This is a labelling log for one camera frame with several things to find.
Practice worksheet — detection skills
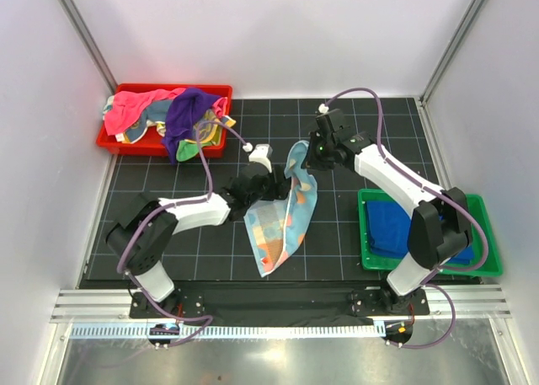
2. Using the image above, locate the black grid mat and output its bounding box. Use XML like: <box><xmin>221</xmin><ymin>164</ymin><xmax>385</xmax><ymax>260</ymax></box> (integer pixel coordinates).
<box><xmin>81</xmin><ymin>98</ymin><xmax>438</xmax><ymax>289</ymax></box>

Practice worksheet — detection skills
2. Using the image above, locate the pastel patterned towel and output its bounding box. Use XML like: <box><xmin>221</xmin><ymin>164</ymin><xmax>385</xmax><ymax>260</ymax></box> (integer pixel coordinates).
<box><xmin>243</xmin><ymin>141</ymin><xmax>318</xmax><ymax>277</ymax></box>

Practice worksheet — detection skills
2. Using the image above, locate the purple towel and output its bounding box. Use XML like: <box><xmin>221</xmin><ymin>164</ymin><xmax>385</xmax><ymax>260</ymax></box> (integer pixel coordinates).
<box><xmin>162</xmin><ymin>88</ymin><xmax>228</xmax><ymax>164</ymax></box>

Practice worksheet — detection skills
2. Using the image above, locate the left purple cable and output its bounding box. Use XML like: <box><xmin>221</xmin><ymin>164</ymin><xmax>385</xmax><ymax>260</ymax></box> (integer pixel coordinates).
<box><xmin>116</xmin><ymin>120</ymin><xmax>253</xmax><ymax>348</ymax></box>

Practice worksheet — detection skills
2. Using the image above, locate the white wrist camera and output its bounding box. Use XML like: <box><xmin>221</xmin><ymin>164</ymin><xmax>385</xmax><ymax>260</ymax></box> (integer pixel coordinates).
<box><xmin>318</xmin><ymin>103</ymin><xmax>330</xmax><ymax>115</ymax></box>
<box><xmin>243</xmin><ymin>142</ymin><xmax>273</xmax><ymax>173</ymax></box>

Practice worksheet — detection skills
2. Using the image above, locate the purple cable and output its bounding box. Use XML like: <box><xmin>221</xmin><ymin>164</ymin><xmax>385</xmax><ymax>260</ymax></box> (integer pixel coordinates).
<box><xmin>116</xmin><ymin>120</ymin><xmax>253</xmax><ymax>348</ymax></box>
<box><xmin>319</xmin><ymin>87</ymin><xmax>490</xmax><ymax>349</ymax></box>

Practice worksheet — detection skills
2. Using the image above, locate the pink towel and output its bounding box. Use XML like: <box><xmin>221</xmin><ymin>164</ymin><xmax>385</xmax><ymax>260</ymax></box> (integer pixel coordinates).
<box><xmin>103</xmin><ymin>88</ymin><xmax>185</xmax><ymax>136</ymax></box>

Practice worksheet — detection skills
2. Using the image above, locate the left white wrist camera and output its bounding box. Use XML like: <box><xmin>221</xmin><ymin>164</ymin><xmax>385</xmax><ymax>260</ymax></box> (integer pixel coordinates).
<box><xmin>243</xmin><ymin>142</ymin><xmax>273</xmax><ymax>173</ymax></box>

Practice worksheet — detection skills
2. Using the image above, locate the blue towel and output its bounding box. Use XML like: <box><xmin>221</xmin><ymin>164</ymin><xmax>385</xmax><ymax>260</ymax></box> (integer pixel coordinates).
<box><xmin>360</xmin><ymin>199</ymin><xmax>481</xmax><ymax>270</ymax></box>

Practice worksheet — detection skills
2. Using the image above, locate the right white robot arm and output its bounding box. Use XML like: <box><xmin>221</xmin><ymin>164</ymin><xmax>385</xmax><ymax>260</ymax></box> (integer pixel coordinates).
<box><xmin>302</xmin><ymin>105</ymin><xmax>472</xmax><ymax>314</ymax></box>

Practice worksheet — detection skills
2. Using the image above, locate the red plastic bin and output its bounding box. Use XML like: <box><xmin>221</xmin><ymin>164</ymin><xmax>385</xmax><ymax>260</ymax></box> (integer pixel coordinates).
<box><xmin>96</xmin><ymin>83</ymin><xmax>232</xmax><ymax>158</ymax></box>

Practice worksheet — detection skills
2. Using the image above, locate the left aluminium frame post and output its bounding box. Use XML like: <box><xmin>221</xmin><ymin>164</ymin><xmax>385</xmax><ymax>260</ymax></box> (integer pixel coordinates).
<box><xmin>58</xmin><ymin>0</ymin><xmax>118</xmax><ymax>92</ymax></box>

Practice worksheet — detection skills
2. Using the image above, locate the aluminium front rail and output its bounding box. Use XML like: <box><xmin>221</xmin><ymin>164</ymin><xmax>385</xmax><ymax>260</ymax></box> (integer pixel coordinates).
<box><xmin>50</xmin><ymin>284</ymin><xmax>511</xmax><ymax>324</ymax></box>

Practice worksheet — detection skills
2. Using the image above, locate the perforated cable duct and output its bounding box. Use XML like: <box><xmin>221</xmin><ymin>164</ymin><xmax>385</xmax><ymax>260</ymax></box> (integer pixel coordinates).
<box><xmin>70</xmin><ymin>321</ymin><xmax>386</xmax><ymax>341</ymax></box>

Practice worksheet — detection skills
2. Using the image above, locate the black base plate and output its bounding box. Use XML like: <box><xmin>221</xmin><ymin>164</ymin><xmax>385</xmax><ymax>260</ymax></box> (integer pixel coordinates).
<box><xmin>128</xmin><ymin>281</ymin><xmax>430</xmax><ymax>328</ymax></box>

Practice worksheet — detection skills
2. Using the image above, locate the right aluminium frame post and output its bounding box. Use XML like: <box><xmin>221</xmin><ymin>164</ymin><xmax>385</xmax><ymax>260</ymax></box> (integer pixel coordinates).
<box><xmin>419</xmin><ymin>0</ymin><xmax>488</xmax><ymax>106</ymax></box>

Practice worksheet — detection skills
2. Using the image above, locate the green towel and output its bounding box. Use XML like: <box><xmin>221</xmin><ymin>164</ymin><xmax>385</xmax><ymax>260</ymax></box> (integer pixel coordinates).
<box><xmin>176</xmin><ymin>140</ymin><xmax>203</xmax><ymax>163</ymax></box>

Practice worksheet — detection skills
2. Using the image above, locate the green plastic bin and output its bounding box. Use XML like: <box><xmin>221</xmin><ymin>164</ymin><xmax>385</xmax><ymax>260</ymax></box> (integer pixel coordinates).
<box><xmin>358</xmin><ymin>189</ymin><xmax>503</xmax><ymax>277</ymax></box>

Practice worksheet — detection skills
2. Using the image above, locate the yellow patterned towel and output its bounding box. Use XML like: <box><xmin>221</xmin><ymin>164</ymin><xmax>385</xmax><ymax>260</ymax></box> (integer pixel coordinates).
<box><xmin>185</xmin><ymin>109</ymin><xmax>236</xmax><ymax>146</ymax></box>

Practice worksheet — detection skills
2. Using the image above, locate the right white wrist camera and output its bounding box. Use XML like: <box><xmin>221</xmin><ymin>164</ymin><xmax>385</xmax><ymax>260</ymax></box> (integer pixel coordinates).
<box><xmin>318</xmin><ymin>103</ymin><xmax>330</xmax><ymax>115</ymax></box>

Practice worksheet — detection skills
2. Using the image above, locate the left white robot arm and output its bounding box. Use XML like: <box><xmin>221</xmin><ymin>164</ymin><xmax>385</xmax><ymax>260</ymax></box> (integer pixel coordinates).
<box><xmin>105</xmin><ymin>163</ymin><xmax>291</xmax><ymax>318</ymax></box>

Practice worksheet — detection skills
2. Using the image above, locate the aluminium frame post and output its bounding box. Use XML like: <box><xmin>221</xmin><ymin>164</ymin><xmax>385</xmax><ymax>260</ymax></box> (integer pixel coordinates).
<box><xmin>58</xmin><ymin>0</ymin><xmax>118</xmax><ymax>92</ymax></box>
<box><xmin>419</xmin><ymin>0</ymin><xmax>488</xmax><ymax>106</ymax></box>

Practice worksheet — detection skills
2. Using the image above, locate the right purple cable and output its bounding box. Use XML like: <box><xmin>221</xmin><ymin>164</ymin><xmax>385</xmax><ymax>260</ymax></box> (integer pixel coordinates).
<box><xmin>319</xmin><ymin>87</ymin><xmax>490</xmax><ymax>349</ymax></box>

